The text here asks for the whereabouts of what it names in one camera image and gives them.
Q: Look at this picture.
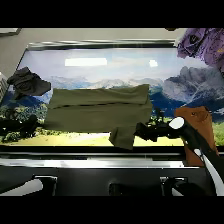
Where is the silver frame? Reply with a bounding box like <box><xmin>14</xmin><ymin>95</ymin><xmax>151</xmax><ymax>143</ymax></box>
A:
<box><xmin>0</xmin><ymin>145</ymin><xmax>224</xmax><ymax>197</ymax></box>

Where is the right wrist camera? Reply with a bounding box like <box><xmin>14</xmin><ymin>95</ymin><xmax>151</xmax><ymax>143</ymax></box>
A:
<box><xmin>153</xmin><ymin>109</ymin><xmax>167</xmax><ymax>126</ymax></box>

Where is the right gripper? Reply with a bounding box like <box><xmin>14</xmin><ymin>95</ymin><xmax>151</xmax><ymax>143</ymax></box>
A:
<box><xmin>133</xmin><ymin>121</ymin><xmax>160</xmax><ymax>142</ymax></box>

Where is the dark grey garment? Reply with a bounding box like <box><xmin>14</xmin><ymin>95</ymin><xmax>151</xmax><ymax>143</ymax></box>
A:
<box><xmin>6</xmin><ymin>66</ymin><xmax>52</xmax><ymax>101</ymax></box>

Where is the brown garment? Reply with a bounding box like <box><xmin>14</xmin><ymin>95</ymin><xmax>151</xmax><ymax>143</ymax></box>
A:
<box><xmin>173</xmin><ymin>105</ymin><xmax>220</xmax><ymax>168</ymax></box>

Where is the olive green garment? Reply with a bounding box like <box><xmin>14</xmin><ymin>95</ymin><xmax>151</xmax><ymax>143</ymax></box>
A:
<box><xmin>43</xmin><ymin>83</ymin><xmax>154</xmax><ymax>151</ymax></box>

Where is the purple printed garment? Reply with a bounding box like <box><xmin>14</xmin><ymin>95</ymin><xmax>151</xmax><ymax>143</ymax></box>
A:
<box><xmin>176</xmin><ymin>28</ymin><xmax>224</xmax><ymax>77</ymax></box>

